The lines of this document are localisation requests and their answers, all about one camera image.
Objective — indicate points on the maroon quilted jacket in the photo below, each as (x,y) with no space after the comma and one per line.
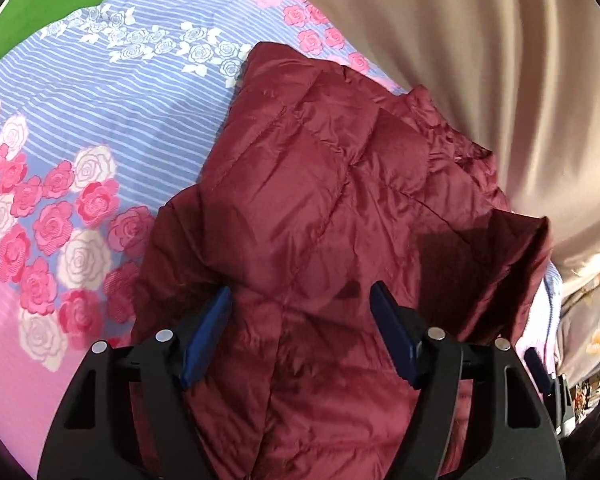
(320,200)

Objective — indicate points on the beige curtain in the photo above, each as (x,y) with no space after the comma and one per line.
(480,60)

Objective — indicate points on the floral pink and blue bedsheet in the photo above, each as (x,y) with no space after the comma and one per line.
(105,160)

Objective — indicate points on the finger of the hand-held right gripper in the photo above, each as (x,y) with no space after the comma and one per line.
(539,372)

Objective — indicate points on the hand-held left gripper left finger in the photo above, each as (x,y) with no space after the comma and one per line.
(209,331)

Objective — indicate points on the dark cloth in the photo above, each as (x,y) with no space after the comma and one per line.
(597,420)

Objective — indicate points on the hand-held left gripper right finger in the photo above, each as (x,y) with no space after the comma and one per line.
(393,331)

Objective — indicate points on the cream flower-print cloth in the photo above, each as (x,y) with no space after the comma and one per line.
(592,320)

